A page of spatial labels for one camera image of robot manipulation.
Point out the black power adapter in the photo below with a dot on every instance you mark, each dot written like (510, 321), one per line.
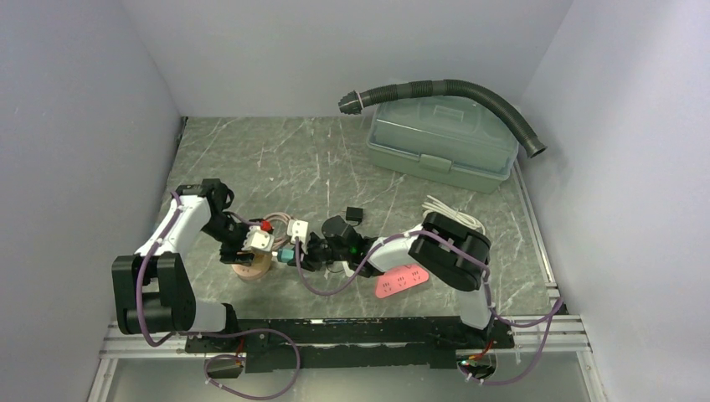
(354, 214)

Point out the tan cube socket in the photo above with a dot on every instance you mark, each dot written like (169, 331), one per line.
(262, 262)

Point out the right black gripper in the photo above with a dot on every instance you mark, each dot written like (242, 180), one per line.
(306, 260)

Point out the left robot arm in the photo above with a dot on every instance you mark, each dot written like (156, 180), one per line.
(152, 290)

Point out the teal cube adapter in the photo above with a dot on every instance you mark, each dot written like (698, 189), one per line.
(285, 256)

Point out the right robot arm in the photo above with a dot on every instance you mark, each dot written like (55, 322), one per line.
(454, 253)

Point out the pink triangular power strip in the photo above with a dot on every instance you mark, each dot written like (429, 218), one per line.
(400, 279)

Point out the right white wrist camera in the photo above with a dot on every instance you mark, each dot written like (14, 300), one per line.
(297, 231)

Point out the green plastic storage box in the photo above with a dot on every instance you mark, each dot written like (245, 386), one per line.
(449, 140)

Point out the aluminium frame rail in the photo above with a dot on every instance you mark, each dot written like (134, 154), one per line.
(566, 334)

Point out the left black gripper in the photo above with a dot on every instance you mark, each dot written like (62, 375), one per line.
(229, 255)

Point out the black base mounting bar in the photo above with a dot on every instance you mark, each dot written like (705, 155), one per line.
(338, 343)

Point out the white power strip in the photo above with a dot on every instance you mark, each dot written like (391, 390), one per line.
(346, 269)

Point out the round pink power socket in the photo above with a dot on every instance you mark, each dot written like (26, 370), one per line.
(250, 272)

